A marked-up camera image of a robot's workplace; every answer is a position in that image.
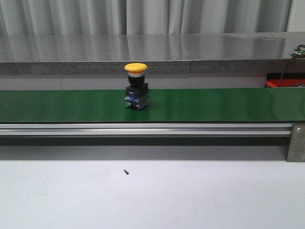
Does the yellow mushroom push button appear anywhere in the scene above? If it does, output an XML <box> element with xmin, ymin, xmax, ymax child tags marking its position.
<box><xmin>125</xmin><ymin>63</ymin><xmax>149</xmax><ymax>110</ymax></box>

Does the green conveyor belt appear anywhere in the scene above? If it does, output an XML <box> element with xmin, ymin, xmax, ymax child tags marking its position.
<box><xmin>0</xmin><ymin>88</ymin><xmax>305</xmax><ymax>123</ymax></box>

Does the grey stone counter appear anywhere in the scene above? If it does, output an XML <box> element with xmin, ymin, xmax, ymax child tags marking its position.
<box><xmin>0</xmin><ymin>32</ymin><xmax>305</xmax><ymax>75</ymax></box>

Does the red bin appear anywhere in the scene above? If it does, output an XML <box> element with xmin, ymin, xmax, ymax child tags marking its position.
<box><xmin>265</xmin><ymin>73</ymin><xmax>305</xmax><ymax>88</ymax></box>

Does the small green circuit board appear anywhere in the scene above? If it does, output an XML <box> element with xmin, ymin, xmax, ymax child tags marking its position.
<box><xmin>291</xmin><ymin>45</ymin><xmax>305</xmax><ymax>57</ymax></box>

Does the grey curtain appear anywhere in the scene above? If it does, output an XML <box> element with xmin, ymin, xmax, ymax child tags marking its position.
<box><xmin>0</xmin><ymin>0</ymin><xmax>291</xmax><ymax>35</ymax></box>

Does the aluminium conveyor side rail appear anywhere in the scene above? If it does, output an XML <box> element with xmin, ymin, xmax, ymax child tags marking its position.
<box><xmin>0</xmin><ymin>123</ymin><xmax>293</xmax><ymax>136</ymax></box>

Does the metal conveyor support bracket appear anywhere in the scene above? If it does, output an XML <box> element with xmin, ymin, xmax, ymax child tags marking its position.
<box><xmin>286</xmin><ymin>123</ymin><xmax>305</xmax><ymax>162</ymax></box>

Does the red and black wire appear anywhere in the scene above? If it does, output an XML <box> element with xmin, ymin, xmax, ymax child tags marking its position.
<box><xmin>277</xmin><ymin>44</ymin><xmax>305</xmax><ymax>88</ymax></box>

